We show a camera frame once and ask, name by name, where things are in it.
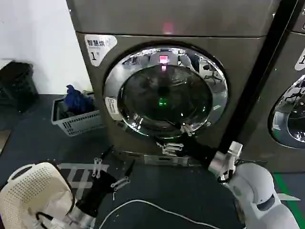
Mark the dark robot torso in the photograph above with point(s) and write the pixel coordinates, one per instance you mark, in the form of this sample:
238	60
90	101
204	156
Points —
171	186

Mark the round glass dryer door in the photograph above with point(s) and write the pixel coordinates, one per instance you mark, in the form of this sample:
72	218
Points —
166	95

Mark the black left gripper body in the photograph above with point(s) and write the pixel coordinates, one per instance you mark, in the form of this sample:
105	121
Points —
98	190

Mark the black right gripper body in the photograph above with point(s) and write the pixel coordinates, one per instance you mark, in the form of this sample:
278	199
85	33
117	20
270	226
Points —
199	150

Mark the dark plastic crate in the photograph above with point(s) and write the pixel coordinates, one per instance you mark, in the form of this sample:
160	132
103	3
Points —
16	88

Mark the blue clothes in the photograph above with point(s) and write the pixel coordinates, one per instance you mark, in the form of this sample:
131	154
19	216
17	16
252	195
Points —
74	100

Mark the grey dryer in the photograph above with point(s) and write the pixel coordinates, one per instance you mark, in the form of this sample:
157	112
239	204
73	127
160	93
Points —
281	71

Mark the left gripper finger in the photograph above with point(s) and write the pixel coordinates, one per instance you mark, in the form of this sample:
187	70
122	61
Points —
97	167
120	183

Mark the round chrome dryer door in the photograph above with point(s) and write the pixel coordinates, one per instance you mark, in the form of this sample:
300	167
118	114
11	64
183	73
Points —
293	119

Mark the grey plastic laundry basket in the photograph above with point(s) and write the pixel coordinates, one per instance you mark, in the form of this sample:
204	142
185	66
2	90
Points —
81	124

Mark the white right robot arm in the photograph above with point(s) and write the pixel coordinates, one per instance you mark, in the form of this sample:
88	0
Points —
257	190

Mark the grey dryer numbered one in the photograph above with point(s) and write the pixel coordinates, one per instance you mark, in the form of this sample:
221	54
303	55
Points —
147	21

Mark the glossy black post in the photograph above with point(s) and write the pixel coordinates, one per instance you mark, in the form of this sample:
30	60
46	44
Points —
252	90

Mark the white number one sticker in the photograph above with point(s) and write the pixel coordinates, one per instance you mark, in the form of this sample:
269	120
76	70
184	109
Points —
97	47

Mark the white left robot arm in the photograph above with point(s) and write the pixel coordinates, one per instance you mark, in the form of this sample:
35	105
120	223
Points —
35	190

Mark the white door label sticker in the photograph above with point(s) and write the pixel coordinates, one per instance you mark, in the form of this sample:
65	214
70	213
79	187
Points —
111	108

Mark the white dryer sticker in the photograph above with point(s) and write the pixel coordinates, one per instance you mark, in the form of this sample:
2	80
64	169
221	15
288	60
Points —
300	60

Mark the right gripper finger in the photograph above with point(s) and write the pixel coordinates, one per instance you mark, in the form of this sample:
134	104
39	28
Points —
187	130
171	150

